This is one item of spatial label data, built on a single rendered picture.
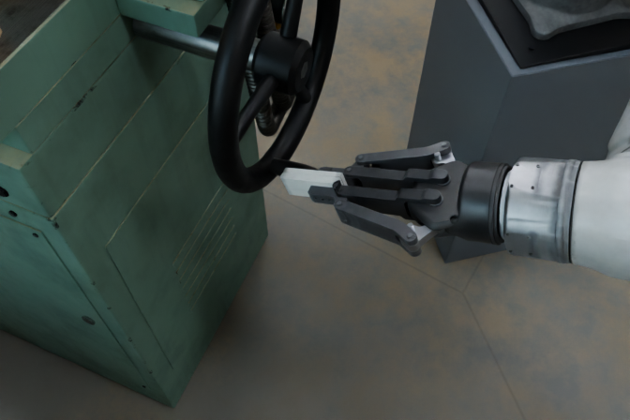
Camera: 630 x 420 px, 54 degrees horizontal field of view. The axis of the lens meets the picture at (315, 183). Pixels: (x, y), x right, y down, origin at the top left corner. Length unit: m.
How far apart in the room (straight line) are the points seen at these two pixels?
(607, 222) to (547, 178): 0.06
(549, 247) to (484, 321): 0.89
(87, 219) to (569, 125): 0.81
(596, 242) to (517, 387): 0.88
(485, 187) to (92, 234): 0.47
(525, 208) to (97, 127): 0.46
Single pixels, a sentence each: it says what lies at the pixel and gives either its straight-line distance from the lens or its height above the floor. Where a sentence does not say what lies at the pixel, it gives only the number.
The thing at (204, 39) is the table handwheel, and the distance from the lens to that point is 0.69.
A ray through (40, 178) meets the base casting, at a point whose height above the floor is 0.77.
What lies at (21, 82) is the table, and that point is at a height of 0.87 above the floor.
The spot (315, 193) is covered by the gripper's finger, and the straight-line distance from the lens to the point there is 0.64.
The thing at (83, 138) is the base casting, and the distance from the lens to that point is 0.71.
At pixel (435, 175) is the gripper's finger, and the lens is 0.60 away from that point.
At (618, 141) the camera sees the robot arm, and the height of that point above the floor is 0.81.
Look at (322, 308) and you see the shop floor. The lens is 1.39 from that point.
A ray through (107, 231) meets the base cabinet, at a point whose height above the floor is 0.61.
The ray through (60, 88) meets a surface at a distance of 0.66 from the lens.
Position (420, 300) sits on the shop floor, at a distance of 1.42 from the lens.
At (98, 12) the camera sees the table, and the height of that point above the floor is 0.86.
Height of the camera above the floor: 1.27
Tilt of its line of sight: 55 degrees down
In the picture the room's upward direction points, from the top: straight up
